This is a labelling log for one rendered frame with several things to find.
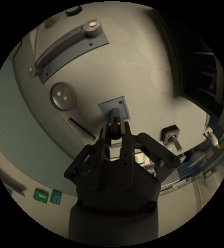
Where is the blue square key tray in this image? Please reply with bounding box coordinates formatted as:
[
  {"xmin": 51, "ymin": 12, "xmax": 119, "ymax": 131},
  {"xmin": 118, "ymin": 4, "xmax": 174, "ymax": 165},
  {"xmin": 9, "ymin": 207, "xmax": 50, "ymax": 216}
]
[{"xmin": 98, "ymin": 96, "xmax": 131, "ymax": 125}]

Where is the grey steel shaft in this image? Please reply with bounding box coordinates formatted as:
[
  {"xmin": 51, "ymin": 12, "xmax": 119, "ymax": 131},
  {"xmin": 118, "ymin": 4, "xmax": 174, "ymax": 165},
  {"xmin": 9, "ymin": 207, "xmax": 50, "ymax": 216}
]
[{"xmin": 170, "ymin": 135, "xmax": 183, "ymax": 152}]

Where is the white printed box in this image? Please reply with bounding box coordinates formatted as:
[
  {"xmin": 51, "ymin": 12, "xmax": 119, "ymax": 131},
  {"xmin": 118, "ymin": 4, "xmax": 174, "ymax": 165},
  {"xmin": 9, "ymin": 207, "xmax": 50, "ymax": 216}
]
[{"xmin": 134, "ymin": 152, "xmax": 150, "ymax": 166}]

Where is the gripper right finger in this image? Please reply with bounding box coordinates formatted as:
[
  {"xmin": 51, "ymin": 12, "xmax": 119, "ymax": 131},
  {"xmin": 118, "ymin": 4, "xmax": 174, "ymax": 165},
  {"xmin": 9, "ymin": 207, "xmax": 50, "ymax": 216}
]
[{"xmin": 120, "ymin": 119, "xmax": 182, "ymax": 171}]

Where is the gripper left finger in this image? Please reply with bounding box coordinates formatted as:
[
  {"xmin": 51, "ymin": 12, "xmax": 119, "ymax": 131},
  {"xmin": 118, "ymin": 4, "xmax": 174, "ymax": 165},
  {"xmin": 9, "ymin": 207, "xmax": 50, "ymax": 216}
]
[{"xmin": 63, "ymin": 123, "xmax": 112, "ymax": 181}]

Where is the green box with blue switches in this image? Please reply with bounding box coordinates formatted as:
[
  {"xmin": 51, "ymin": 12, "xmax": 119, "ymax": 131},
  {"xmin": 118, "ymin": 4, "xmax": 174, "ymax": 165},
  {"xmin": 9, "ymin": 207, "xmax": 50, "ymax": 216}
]
[{"xmin": 50, "ymin": 189, "xmax": 62, "ymax": 205}]

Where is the teal round cap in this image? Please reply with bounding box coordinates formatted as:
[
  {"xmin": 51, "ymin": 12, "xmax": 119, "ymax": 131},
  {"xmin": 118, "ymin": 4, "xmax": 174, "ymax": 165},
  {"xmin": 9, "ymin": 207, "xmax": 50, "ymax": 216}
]
[{"xmin": 65, "ymin": 5, "xmax": 81, "ymax": 16}]

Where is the grey round die cylinder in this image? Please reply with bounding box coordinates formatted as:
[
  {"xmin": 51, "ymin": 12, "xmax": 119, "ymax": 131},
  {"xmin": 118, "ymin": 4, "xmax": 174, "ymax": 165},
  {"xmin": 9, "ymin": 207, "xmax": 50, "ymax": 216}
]
[{"xmin": 82, "ymin": 19, "xmax": 103, "ymax": 38}]

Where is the black square block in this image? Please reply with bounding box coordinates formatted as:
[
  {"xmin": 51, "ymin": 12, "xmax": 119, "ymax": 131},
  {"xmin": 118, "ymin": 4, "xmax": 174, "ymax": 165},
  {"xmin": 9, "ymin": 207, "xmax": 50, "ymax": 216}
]
[{"xmin": 161, "ymin": 125, "xmax": 181, "ymax": 146}]

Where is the white squeeze bottle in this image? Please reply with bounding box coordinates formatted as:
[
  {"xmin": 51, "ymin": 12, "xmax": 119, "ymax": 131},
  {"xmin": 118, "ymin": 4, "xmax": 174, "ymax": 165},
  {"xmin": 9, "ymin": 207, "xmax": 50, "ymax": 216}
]
[{"xmin": 203, "ymin": 131, "xmax": 221, "ymax": 150}]

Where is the green wall box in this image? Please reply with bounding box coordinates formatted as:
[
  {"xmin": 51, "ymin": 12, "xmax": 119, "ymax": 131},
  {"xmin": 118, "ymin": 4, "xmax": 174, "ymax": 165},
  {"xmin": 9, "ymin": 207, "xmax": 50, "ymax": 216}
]
[{"xmin": 33, "ymin": 188, "xmax": 49, "ymax": 204}]

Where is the dark grey curved chute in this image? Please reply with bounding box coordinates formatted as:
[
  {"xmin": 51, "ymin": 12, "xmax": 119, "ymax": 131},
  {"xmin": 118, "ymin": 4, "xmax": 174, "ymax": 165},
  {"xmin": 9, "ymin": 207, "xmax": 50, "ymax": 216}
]
[{"xmin": 35, "ymin": 26, "xmax": 86, "ymax": 69}]

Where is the grey short peg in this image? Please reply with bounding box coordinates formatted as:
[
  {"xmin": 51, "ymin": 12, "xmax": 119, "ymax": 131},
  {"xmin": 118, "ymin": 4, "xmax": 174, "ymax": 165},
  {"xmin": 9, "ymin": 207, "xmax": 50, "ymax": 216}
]
[{"xmin": 29, "ymin": 66, "xmax": 39, "ymax": 78}]

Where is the blue storage box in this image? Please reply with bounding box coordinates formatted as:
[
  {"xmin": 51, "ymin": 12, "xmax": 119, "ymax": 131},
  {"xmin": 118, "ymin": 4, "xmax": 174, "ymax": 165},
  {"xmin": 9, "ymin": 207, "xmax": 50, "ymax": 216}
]
[{"xmin": 177, "ymin": 162, "xmax": 198, "ymax": 177}]

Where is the grey round dish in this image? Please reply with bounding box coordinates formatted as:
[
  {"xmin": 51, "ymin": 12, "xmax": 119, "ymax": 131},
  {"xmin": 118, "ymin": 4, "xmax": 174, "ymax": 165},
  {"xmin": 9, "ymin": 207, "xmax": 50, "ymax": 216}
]
[{"xmin": 49, "ymin": 81, "xmax": 77, "ymax": 111}]

